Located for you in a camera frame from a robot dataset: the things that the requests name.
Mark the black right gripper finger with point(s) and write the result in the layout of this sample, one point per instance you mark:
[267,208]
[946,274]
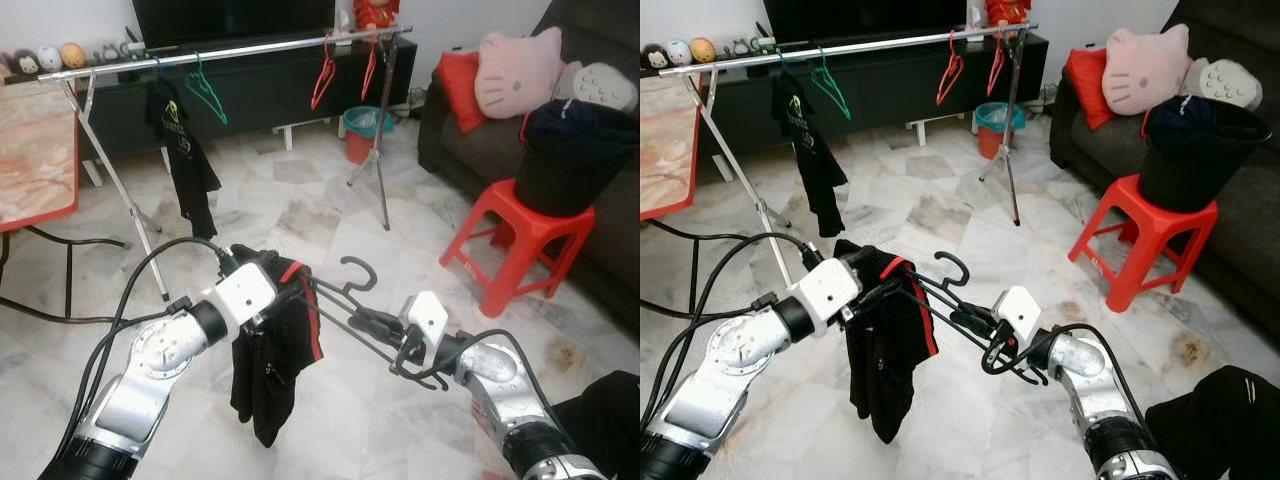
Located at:
[372,316]
[973,329]
[970,312]
[378,333]

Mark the black garment red trim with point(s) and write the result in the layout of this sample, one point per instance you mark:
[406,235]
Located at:
[885,370]
[275,370]

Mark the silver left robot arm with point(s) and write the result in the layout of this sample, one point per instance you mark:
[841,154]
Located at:
[740,370]
[140,380]

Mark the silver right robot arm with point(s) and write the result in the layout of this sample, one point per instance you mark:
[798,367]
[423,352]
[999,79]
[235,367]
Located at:
[510,400]
[1100,400]

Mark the green plastic hanger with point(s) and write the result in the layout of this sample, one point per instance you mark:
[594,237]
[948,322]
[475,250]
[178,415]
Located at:
[210,100]
[838,95]

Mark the red plastic hanger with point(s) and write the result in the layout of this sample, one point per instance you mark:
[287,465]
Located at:
[369,70]
[322,80]
[950,75]
[996,65]

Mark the black shirt yellow logo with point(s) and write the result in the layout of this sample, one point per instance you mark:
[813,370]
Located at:
[815,150]
[185,150]

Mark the red plastic stool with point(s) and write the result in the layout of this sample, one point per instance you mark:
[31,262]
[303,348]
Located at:
[1150,230]
[525,235]

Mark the orange bin teal liner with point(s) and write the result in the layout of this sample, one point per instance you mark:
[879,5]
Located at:
[362,140]
[998,135]

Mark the person in black trousers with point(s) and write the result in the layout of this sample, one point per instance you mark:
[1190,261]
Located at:
[1220,420]
[600,420]

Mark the dark grey sofa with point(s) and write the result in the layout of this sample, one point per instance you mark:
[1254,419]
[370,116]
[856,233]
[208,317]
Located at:
[1250,240]
[600,240]

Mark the black plastic bucket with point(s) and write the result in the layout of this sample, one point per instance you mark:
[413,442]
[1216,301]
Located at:
[570,170]
[1195,165]

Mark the silver metal clothes rack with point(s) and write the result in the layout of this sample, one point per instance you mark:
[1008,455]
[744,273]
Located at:
[220,52]
[850,47]

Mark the red cushion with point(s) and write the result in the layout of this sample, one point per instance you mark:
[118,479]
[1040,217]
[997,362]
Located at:
[462,85]
[1090,82]

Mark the marble table red edge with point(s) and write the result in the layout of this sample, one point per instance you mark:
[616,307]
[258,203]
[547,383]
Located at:
[668,150]
[35,150]

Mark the black flat television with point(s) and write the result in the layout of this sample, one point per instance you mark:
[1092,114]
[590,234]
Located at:
[235,15]
[870,15]

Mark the grey totoro figurine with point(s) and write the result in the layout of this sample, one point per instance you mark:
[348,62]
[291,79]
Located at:
[738,47]
[108,52]

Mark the pink cat face pillow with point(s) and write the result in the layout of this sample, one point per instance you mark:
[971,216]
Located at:
[518,72]
[1148,68]

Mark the red seated figurine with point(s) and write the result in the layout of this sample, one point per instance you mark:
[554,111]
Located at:
[1008,10]
[375,12]

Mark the white duck plush toy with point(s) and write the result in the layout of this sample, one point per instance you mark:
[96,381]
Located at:
[50,58]
[680,52]

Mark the black mouse plush toy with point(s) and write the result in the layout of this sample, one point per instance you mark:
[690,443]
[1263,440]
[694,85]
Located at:
[655,57]
[25,65]

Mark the grey totoro pillow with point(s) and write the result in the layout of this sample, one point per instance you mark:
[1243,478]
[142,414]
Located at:
[600,85]
[1225,82]

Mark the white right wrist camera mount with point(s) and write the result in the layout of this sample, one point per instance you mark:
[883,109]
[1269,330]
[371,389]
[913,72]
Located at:
[427,318]
[1020,313]

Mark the black metal table frame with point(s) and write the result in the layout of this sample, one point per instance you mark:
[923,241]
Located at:
[60,240]
[700,235]

